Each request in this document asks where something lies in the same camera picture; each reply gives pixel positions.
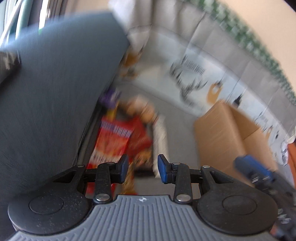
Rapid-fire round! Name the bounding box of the red long snack packet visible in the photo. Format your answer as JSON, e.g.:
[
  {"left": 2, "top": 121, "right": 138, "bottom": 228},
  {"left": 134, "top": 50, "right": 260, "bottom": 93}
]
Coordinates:
[{"left": 86, "top": 116, "right": 135, "bottom": 195}]

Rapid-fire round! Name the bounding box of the cardboard box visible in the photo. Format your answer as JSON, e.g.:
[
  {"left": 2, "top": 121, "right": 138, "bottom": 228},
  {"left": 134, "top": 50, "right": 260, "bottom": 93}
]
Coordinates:
[{"left": 193, "top": 101, "right": 278, "bottom": 185}]

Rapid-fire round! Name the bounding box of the white snack packet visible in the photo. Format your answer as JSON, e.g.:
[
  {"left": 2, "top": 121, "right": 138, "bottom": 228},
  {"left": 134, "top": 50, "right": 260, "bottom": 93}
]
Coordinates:
[{"left": 152, "top": 114, "right": 169, "bottom": 178}]

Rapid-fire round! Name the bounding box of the red square snack packet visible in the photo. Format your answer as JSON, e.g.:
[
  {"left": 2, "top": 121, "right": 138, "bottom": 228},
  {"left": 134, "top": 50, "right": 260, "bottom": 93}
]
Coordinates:
[{"left": 126, "top": 116, "right": 152, "bottom": 169}]

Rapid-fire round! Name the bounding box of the clear bread snack bag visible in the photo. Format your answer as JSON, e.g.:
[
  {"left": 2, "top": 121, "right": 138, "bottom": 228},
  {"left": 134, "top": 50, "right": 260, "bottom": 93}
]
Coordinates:
[{"left": 126, "top": 95, "right": 157, "bottom": 124}]

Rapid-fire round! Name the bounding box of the purple snack packet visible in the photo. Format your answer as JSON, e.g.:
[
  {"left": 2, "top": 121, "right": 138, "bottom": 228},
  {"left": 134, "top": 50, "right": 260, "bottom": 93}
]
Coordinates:
[{"left": 99, "top": 87, "right": 121, "bottom": 109}]

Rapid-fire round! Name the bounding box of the dark blue sofa cushion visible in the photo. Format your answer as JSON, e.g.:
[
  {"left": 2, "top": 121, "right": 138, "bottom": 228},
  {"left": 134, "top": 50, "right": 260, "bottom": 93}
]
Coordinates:
[{"left": 1, "top": 11, "right": 129, "bottom": 240}]

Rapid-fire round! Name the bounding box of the white deer print sofa cover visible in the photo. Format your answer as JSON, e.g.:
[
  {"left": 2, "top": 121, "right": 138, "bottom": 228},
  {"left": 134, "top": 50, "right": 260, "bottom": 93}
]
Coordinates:
[{"left": 109, "top": 1, "right": 295, "bottom": 166}]

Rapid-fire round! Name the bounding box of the green checkered cloth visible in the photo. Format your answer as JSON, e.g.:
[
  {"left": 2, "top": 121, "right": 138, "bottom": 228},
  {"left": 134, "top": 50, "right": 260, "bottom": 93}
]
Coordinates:
[{"left": 187, "top": 0, "right": 295, "bottom": 105}]

